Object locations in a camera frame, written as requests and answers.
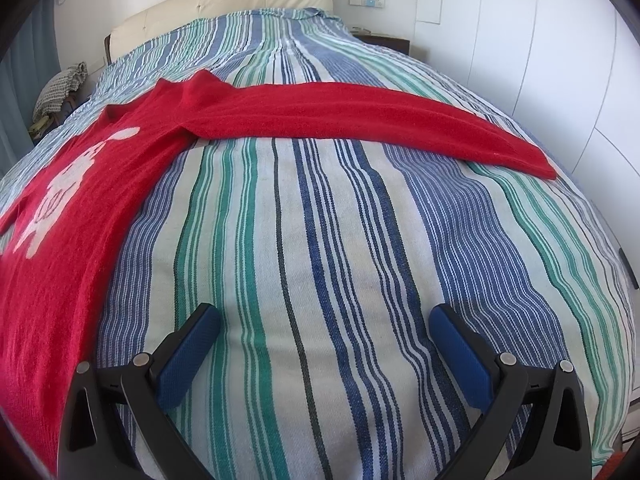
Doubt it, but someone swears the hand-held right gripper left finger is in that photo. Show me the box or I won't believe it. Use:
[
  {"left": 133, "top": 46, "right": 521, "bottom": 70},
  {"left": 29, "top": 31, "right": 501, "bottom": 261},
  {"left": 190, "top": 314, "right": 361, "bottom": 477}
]
[{"left": 56, "top": 302, "right": 222, "bottom": 480}]

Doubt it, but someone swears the teal curtain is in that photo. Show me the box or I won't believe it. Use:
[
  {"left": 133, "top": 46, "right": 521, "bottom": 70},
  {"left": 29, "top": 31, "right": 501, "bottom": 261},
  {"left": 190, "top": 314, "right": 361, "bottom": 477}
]
[{"left": 0, "top": 2, "right": 67, "bottom": 183}]

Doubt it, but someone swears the striped cloth pile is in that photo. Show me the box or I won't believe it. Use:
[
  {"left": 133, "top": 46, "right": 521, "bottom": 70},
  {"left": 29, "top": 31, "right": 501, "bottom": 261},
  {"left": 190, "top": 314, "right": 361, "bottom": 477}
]
[{"left": 33, "top": 62, "right": 89, "bottom": 117}]

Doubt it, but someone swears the striped bedspread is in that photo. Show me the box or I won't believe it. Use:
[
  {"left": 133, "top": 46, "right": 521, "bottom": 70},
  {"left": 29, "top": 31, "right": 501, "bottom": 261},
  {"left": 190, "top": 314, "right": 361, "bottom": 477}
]
[{"left": 0, "top": 7, "right": 637, "bottom": 480}]

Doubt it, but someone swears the white wardrobe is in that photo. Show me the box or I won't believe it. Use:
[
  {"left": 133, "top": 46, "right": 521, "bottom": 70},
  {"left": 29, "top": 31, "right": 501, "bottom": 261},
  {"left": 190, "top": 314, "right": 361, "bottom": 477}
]
[{"left": 414, "top": 0, "right": 640, "bottom": 283}]

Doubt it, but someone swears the dark wooden nightstand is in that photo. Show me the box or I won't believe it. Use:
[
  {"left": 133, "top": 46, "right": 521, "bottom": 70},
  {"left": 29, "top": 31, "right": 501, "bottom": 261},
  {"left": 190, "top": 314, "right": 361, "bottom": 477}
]
[{"left": 351, "top": 27, "right": 412, "bottom": 57}]

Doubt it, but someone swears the red sweater with white rabbit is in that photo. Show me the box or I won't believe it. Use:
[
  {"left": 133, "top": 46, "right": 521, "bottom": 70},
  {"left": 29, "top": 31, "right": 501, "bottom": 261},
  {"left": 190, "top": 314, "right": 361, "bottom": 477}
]
[{"left": 0, "top": 70, "right": 559, "bottom": 467}]

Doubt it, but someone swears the cream padded headboard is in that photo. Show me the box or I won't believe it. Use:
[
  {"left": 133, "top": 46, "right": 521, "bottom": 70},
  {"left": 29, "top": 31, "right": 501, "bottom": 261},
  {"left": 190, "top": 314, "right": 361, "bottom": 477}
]
[{"left": 104, "top": 0, "right": 335, "bottom": 64}]

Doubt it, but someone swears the yellow green cloth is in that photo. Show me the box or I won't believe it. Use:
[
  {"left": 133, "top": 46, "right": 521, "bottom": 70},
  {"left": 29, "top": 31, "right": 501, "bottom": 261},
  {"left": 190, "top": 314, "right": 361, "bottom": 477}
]
[{"left": 29, "top": 114, "right": 57, "bottom": 138}]

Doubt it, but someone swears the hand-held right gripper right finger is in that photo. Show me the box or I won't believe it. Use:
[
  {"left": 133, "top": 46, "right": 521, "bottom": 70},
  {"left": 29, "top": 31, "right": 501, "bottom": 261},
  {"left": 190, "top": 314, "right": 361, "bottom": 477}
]
[{"left": 429, "top": 302, "right": 593, "bottom": 480}]

